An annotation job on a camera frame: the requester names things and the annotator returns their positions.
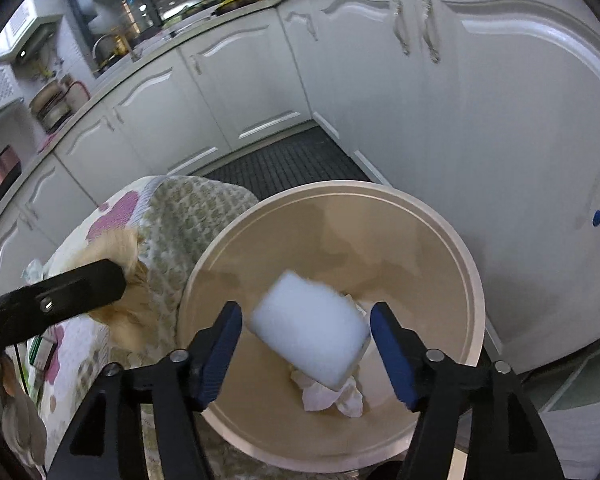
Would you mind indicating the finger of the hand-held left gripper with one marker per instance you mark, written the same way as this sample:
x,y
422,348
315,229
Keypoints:
x,y
80,287

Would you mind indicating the white range hood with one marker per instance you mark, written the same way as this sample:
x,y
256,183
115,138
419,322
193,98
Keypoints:
x,y
30,25

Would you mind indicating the tan furry object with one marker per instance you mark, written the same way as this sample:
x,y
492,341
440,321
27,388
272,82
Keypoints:
x,y
130,320

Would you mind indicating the crumpled white tissue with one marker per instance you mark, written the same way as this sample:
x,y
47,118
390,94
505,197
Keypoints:
x,y
325,395

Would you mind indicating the stacked cooking pots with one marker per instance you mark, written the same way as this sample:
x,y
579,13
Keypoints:
x,y
52,105

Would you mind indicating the curved metal faucet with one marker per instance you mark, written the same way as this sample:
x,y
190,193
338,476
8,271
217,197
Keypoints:
x,y
97,42

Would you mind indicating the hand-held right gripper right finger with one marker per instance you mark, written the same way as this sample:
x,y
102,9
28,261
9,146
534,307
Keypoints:
x,y
392,360

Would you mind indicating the white foam sponge block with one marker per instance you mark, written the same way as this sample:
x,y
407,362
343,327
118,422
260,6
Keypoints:
x,y
310,330

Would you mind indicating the black ribbed floor mat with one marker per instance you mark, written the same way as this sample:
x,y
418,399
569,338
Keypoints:
x,y
290,160

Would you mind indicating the row of white cabinet doors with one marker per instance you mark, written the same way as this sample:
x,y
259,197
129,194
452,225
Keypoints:
x,y
480,135

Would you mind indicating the round beige waste bin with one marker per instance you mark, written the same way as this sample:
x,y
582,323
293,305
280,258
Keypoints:
x,y
290,240

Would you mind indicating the floral patterned quilt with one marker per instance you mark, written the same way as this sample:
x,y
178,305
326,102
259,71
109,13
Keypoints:
x,y
180,220

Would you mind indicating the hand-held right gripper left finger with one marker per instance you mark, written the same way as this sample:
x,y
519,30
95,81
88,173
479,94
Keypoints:
x,y
220,360

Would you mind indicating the clear plastic wrapper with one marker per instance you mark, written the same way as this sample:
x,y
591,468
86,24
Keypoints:
x,y
32,271

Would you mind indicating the tan blurred object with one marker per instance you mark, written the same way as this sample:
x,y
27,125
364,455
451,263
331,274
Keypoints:
x,y
22,415

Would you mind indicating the green and white carton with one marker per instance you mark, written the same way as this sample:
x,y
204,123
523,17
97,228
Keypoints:
x,y
40,355

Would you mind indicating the yellow pan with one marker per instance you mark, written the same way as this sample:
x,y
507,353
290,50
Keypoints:
x,y
230,2

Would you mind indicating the maroon rice cooker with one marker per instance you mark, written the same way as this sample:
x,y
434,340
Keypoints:
x,y
0,172

